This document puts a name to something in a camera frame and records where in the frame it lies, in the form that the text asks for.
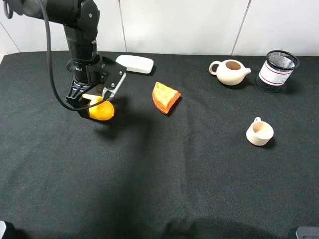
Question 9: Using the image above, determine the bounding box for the cream ceramic cup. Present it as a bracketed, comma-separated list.
[246, 117, 274, 146]

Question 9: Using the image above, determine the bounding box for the orange cheese wedge toy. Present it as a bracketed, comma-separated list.
[152, 82, 181, 114]

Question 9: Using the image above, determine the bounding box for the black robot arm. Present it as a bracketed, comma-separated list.
[3, 0, 126, 121]

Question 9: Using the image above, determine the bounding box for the grey base part left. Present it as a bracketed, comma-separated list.
[0, 221, 7, 239]

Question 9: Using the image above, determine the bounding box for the white glasses case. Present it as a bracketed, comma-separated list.
[116, 55, 154, 74]

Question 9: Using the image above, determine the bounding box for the grey base part right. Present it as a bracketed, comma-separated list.
[296, 227, 319, 239]

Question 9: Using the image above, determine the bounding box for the grey base part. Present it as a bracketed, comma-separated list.
[296, 227, 319, 239]
[0, 221, 7, 239]

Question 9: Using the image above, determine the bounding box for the black mesh pen holder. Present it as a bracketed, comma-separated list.
[256, 50, 300, 93]

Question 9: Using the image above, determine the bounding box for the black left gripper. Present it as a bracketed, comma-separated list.
[66, 56, 115, 108]

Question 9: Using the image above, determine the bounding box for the yellow mango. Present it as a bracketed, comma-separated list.
[85, 94, 115, 121]

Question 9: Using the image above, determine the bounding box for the cream ceramic teapot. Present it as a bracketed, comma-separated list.
[209, 59, 251, 86]

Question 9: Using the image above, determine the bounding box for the black tablecloth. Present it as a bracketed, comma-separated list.
[0, 52, 319, 239]

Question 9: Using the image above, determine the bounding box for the black cable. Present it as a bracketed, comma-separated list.
[37, 0, 110, 112]

